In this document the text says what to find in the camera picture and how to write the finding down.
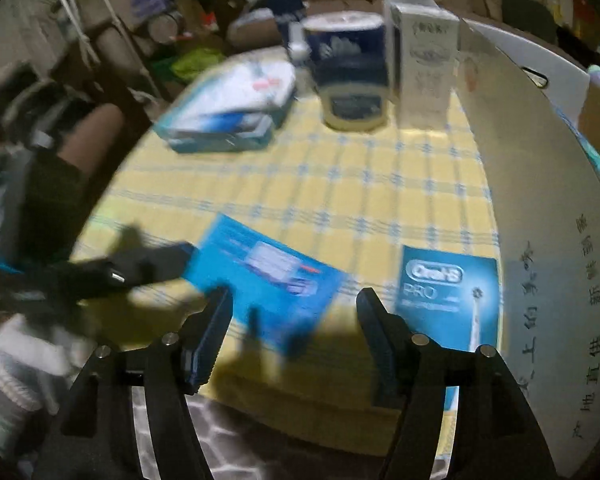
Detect white metal rack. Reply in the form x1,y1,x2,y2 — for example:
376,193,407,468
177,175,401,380
42,0,118,66

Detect cyan blue pouch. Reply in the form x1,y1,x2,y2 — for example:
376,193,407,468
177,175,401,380
182,214,351,361

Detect large cardboard box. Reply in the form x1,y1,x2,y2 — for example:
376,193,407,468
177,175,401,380
460,17,600,480

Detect small white cap spray bottle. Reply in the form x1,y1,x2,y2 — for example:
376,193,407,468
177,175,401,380
286,20,311,68

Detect white milk carton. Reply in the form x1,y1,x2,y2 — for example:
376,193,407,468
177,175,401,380
382,0,462,126

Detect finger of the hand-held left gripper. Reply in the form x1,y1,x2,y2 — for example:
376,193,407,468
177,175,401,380
75,227,197,306

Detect blue electric toothbrush box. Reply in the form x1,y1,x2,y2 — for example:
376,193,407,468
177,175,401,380
394,245,501,353

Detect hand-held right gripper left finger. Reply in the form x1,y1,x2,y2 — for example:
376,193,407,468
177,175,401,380
32,287,235,480

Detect round metal tin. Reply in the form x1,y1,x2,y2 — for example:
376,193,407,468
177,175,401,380
147,10,183,43

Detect dark wooden chair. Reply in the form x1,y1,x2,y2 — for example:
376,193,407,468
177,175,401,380
45,15,166,126

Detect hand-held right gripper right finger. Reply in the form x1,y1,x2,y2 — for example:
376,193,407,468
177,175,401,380
356,287,556,480

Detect teal white flat box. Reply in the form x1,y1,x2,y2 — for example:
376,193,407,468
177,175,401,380
152,55,298,153

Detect pile of dark clothes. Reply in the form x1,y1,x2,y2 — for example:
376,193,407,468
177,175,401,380
0,60,81,146

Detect person's leg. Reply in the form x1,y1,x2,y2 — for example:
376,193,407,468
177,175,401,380
55,104,127,176

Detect green bag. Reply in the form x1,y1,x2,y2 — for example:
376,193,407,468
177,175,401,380
152,47,226,83

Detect dark cushion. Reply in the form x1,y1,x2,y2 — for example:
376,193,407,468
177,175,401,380
500,0,558,43

